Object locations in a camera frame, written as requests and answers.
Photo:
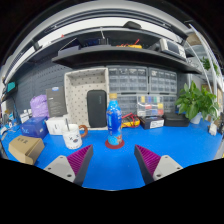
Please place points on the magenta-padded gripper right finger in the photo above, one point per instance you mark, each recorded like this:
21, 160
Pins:
165, 166

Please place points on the blue tissue box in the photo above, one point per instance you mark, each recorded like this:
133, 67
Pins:
34, 127

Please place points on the small grey drawer cabinet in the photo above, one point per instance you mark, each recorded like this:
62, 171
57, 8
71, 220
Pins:
128, 104

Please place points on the teal tool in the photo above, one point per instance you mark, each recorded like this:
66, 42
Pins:
10, 87

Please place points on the white mug with face print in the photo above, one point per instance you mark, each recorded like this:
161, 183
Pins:
71, 138

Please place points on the blue drink bottle gold cap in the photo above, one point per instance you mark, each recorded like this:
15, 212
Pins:
114, 121

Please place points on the red round coaster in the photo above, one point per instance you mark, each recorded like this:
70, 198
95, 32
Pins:
115, 146

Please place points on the yellow multimeter with leads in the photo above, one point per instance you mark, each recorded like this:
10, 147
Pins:
130, 122

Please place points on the white power adapter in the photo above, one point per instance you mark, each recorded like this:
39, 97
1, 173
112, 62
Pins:
212, 128

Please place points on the flat black box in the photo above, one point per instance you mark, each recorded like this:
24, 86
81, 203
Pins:
176, 119

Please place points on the black wall shelf unit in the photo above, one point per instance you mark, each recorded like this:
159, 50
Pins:
116, 55

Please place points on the metal spoon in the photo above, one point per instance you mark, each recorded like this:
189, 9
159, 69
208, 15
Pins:
67, 124

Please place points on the drawer cabinet with coloured parts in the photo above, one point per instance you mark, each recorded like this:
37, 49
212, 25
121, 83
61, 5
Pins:
151, 105

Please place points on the white shelf rack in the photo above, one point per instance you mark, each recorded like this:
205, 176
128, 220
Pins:
208, 56

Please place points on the brown cardboard box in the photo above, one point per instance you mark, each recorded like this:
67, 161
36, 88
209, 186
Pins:
26, 149

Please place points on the white dotted storage box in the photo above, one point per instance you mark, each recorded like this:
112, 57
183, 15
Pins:
76, 100

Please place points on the dark grey product box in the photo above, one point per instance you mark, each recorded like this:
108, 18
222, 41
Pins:
56, 101

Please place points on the black box with white label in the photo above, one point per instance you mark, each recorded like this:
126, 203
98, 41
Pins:
151, 122

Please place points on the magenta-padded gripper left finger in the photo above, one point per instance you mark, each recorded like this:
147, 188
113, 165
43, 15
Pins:
61, 166

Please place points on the purple bag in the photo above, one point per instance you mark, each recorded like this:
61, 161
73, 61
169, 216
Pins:
39, 106

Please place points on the green potted plant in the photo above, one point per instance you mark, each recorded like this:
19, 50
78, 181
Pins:
193, 101

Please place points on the wide grey drawer cabinet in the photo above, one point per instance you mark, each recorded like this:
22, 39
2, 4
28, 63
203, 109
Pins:
127, 79

